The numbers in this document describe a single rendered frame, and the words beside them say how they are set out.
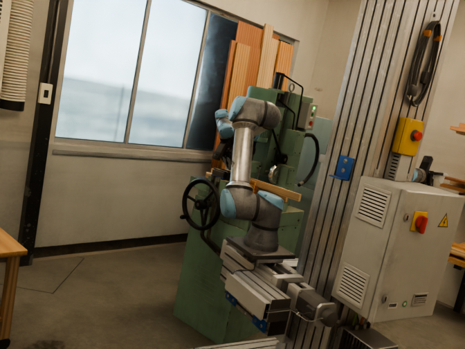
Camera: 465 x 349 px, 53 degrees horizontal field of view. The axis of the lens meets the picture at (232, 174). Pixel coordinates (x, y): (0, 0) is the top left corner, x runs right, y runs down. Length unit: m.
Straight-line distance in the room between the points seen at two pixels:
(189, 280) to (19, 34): 1.78
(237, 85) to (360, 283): 2.85
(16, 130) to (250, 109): 1.81
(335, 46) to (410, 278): 3.81
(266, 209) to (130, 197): 2.14
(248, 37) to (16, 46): 2.13
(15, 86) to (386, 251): 2.32
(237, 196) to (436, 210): 0.74
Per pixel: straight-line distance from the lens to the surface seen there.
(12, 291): 2.49
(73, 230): 3.74
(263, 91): 2.68
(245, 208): 1.89
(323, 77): 5.27
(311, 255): 1.96
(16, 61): 3.10
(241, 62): 4.28
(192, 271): 2.91
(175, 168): 4.11
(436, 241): 1.81
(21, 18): 3.10
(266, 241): 1.95
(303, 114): 2.91
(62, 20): 3.32
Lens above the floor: 1.40
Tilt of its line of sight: 9 degrees down
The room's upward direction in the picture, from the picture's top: 12 degrees clockwise
